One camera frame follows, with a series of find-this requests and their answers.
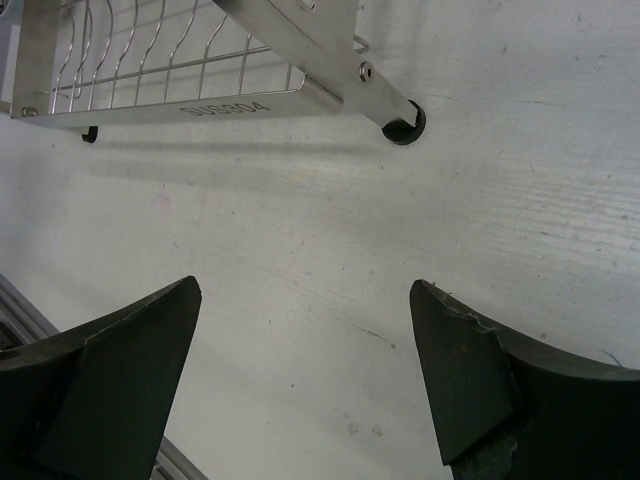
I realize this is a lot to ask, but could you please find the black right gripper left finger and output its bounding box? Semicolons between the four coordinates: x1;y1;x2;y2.
1;276;202;479

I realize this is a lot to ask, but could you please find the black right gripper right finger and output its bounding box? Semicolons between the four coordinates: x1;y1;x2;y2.
409;280;639;479

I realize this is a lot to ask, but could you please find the stainless steel dish rack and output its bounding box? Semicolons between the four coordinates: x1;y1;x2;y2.
1;1;427;146

